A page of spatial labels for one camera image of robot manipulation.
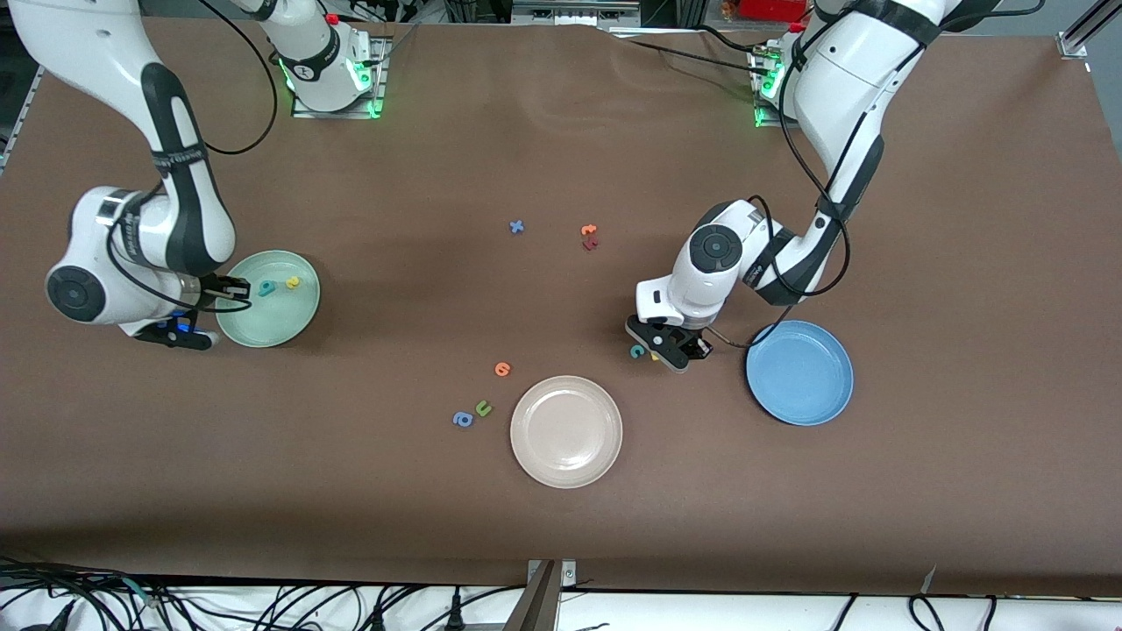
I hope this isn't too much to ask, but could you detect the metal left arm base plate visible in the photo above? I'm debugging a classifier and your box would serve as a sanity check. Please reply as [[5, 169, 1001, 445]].
[[754, 44, 812, 131]]

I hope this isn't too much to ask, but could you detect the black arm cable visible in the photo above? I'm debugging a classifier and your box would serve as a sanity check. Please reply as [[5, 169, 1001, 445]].
[[706, 0, 1044, 351], [105, 0, 280, 315]]

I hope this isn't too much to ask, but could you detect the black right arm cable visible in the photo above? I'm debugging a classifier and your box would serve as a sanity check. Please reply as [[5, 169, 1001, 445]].
[[105, 0, 280, 315]]

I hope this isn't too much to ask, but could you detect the metal table edge bracket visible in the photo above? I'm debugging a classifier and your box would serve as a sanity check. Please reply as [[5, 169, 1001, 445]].
[[526, 559, 578, 631]]

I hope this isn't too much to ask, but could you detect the beige plate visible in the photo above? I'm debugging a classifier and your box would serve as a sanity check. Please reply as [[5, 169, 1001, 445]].
[[510, 375, 624, 489]]

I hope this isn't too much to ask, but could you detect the red box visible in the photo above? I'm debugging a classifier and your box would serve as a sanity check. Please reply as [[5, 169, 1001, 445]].
[[739, 0, 812, 23]]

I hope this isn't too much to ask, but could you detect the blue plate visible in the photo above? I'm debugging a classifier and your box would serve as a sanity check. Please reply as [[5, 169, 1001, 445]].
[[746, 320, 855, 427]]

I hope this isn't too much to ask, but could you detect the black looped cable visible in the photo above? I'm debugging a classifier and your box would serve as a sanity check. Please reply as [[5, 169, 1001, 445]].
[[907, 594, 1000, 631]]

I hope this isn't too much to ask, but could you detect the black diagonal bar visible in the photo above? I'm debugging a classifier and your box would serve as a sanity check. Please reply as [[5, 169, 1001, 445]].
[[501, 561, 560, 631]]

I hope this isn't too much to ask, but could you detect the aluminium frame profile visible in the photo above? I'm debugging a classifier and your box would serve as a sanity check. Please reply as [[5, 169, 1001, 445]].
[[511, 0, 643, 29]]

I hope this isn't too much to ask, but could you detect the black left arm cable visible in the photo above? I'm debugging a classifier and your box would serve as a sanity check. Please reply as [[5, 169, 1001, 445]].
[[706, 0, 1044, 351]]

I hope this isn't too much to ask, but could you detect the green plate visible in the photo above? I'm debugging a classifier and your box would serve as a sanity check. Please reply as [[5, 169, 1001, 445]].
[[215, 250, 322, 349]]

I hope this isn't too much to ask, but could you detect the black table cable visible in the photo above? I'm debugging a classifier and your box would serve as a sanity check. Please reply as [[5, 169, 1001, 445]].
[[614, 25, 768, 75]]

